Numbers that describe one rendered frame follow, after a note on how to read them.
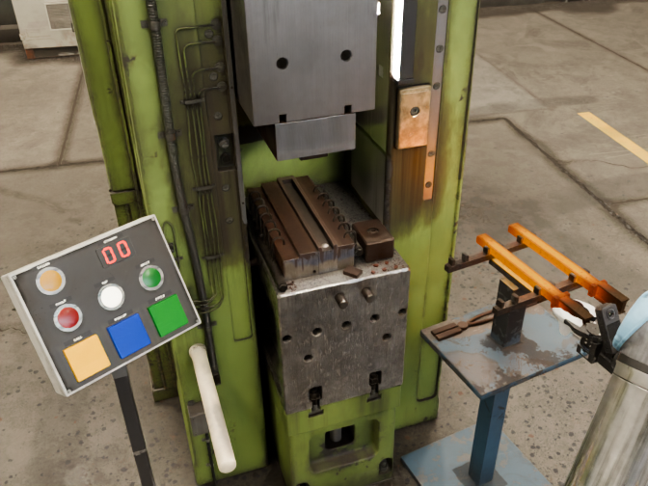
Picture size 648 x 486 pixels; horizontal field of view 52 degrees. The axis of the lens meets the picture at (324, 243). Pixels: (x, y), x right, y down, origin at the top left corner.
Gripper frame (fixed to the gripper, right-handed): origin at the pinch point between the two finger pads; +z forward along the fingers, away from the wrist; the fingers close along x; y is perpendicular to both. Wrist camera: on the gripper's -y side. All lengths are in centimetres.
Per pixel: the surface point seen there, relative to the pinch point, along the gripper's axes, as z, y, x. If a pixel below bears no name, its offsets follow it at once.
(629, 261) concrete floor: 92, 91, 149
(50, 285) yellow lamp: 32, -23, -115
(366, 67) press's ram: 39, -55, -37
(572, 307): -2.5, -1.4, -1.1
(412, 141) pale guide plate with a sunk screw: 49, -29, -17
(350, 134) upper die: 40, -39, -41
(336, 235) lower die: 45, -7, -43
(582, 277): 6.1, -1.0, 10.7
